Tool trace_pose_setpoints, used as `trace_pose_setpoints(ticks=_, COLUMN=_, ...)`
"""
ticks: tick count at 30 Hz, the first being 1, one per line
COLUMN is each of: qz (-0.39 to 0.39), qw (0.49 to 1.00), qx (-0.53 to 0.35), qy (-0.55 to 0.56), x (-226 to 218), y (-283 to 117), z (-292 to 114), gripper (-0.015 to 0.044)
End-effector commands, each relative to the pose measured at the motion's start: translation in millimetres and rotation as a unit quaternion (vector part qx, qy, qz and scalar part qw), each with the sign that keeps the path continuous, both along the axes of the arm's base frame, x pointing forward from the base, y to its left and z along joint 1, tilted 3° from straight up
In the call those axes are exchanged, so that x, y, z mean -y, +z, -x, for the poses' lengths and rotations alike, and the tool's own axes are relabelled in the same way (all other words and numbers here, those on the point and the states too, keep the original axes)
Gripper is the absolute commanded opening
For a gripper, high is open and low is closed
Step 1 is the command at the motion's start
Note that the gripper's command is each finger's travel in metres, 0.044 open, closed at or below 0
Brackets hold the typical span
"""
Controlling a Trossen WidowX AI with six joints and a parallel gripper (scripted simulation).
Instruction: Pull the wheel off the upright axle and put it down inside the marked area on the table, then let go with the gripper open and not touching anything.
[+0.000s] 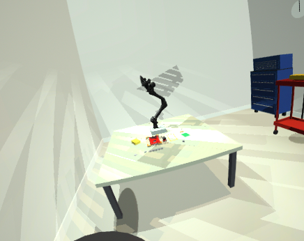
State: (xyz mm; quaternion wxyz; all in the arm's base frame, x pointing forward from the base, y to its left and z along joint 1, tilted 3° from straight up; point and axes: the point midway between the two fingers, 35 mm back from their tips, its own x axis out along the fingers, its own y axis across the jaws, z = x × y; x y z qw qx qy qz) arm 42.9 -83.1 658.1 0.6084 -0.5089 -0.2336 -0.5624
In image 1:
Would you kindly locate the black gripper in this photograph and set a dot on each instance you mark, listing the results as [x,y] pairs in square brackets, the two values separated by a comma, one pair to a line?
[143,82]

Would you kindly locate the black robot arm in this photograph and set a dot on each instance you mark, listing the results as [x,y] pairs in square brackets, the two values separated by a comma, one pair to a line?
[151,91]

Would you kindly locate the yellow rectangular block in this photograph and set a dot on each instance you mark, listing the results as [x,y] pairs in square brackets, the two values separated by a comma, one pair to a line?
[135,141]

